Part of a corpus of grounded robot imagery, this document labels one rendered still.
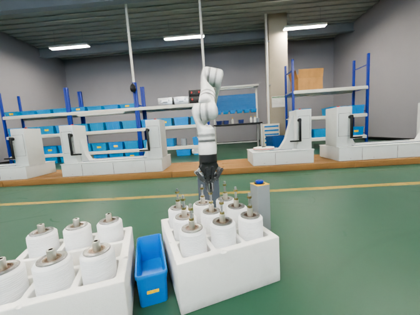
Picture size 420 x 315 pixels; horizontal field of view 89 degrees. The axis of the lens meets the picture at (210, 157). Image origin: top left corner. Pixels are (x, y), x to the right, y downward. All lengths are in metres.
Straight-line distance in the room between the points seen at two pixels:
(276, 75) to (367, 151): 4.58
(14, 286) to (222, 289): 0.60
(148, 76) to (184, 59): 1.67
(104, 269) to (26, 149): 3.40
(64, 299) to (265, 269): 0.64
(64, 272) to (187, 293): 0.37
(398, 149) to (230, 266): 3.21
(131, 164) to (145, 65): 7.34
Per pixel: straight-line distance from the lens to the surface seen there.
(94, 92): 10.77
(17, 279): 0.85
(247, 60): 9.74
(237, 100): 6.93
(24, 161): 4.09
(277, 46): 7.68
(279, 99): 7.32
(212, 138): 0.85
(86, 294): 0.77
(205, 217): 0.90
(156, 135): 3.07
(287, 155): 3.05
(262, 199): 1.09
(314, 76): 6.21
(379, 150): 3.59
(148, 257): 1.15
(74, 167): 3.55
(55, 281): 0.80
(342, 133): 3.39
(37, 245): 1.04
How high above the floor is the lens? 0.59
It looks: 7 degrees down
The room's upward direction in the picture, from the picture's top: 4 degrees counter-clockwise
